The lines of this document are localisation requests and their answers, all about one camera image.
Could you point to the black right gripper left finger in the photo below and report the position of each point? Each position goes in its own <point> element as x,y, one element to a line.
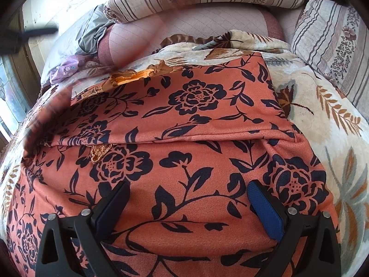
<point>56,253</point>

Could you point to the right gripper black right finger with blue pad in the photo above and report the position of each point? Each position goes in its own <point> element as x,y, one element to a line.
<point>321,252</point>

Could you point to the orange black floral garment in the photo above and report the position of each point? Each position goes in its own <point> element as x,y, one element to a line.
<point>187,141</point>

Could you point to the cream leaf-pattern fleece blanket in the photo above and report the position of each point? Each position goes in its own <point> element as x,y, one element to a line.
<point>334,128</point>

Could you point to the stained glass window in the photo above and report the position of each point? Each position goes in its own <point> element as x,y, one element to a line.
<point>14,106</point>

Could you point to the purple small garment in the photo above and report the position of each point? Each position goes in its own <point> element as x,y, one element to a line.
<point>70,66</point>

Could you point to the pink quilted mattress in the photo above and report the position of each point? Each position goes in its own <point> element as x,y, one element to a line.
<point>198,22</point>

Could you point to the grey crumpled cloth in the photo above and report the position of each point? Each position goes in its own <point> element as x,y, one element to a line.
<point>93,29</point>

